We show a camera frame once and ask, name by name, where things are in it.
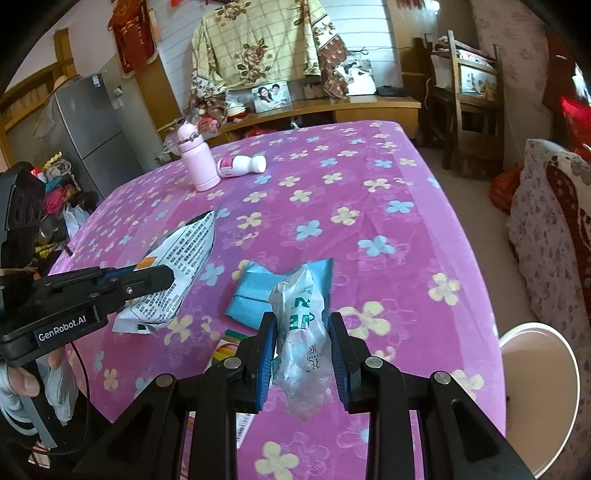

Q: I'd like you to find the red hanging decoration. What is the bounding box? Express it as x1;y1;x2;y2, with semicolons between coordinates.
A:
108;0;160;77

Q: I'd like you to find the wooden chair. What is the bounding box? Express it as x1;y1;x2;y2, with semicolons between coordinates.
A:
429;30;506;178

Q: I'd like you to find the clear plastic bag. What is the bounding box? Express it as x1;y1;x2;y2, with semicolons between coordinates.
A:
269;265;334;421

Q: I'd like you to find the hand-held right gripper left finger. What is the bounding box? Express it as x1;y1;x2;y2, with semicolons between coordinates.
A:
88;311;280;480

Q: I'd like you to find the unframed wedding photo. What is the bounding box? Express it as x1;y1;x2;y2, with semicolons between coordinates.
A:
337;59;376;96

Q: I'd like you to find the colourful striped packet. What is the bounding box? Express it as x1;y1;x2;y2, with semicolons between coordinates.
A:
210;329;243;365

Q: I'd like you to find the grey refrigerator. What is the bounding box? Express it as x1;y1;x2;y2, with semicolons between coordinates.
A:
44;73;144;204

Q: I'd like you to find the pile of bags and clothes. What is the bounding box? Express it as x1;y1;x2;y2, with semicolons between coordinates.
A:
32;157;100;250

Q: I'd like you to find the wooden cabinet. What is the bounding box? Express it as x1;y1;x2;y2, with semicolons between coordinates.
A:
159;95;423;160

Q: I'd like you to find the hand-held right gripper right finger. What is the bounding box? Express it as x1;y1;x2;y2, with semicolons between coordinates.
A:
327;311;541;480

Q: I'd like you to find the person's left hand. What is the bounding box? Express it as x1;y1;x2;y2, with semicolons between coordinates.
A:
0;344;79;428

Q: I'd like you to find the white pill bottle pink label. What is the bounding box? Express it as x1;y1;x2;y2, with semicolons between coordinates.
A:
217;155;267;178

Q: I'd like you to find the framed couple photo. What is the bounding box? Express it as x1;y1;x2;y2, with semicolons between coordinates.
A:
252;81;291;114

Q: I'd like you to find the floral sofa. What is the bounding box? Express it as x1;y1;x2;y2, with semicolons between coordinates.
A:
508;138;591;370

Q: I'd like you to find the pink floral blanket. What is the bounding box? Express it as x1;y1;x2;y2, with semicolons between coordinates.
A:
48;121;509;480

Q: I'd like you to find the black cable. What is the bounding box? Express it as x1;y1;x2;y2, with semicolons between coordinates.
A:
69;342;116;425

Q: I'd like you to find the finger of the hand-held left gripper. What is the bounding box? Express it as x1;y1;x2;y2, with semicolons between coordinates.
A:
104;264;175;311
95;264;139;284

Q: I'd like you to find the white plastic bin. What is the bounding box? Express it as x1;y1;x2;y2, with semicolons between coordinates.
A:
499;322;580;478

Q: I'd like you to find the pink thermos bottle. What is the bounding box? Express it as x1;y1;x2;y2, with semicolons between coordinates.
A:
178;124;221;192

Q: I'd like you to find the red bag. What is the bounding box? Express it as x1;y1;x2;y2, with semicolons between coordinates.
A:
489;164;525;213

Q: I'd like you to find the red cloth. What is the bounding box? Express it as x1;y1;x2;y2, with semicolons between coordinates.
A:
542;32;591;162

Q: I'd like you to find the blue foil packet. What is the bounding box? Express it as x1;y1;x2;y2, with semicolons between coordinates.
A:
225;257;334;330

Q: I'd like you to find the yellow floral cloth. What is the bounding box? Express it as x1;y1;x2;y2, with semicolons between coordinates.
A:
187;0;349;125

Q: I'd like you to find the white printed snack wrapper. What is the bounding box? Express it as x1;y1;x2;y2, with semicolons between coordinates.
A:
112;210;217;334

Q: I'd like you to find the straw hat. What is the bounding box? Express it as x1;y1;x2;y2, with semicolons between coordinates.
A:
46;74;88;95

